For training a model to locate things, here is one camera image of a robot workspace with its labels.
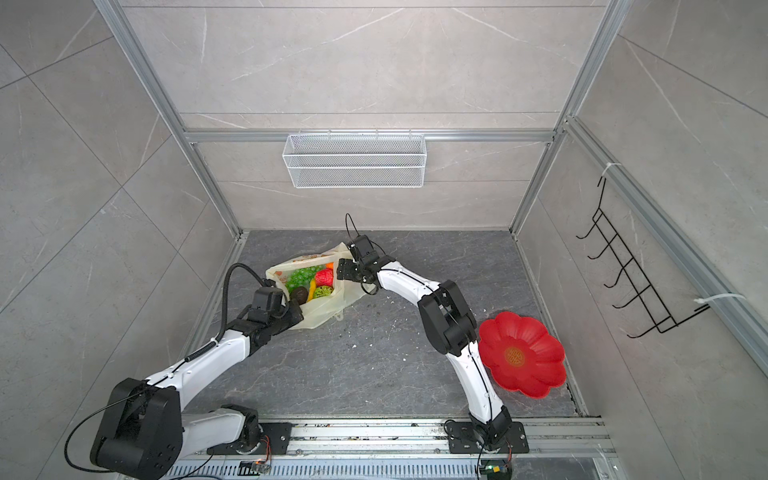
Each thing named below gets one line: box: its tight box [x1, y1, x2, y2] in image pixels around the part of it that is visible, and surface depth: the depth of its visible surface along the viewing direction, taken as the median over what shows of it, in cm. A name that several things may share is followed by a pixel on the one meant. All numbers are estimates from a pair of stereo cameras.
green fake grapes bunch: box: [285, 265, 325, 292], surface depth 103 cm
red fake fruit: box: [315, 268, 334, 287], surface depth 101 cm
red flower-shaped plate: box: [478, 311, 567, 400], surface depth 89 cm
